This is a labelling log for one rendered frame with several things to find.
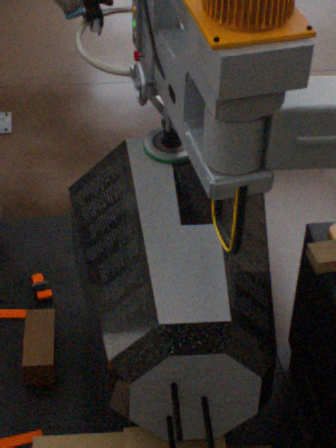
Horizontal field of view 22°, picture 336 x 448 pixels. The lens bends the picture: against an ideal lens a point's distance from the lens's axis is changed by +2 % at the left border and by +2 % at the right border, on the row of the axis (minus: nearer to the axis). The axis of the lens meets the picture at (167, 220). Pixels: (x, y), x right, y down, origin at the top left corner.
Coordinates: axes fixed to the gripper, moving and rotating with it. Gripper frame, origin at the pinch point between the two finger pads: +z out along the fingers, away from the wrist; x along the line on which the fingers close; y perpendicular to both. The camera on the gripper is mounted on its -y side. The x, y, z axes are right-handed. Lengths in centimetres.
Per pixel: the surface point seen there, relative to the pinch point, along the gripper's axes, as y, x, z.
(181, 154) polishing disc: 36, 88, -4
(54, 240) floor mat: 51, 22, 82
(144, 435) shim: 107, 142, 48
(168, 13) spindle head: 39, 82, -63
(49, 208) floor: 37, 1, 86
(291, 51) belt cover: 63, 150, -93
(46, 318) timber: 91, 67, 65
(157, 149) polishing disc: 40, 80, -4
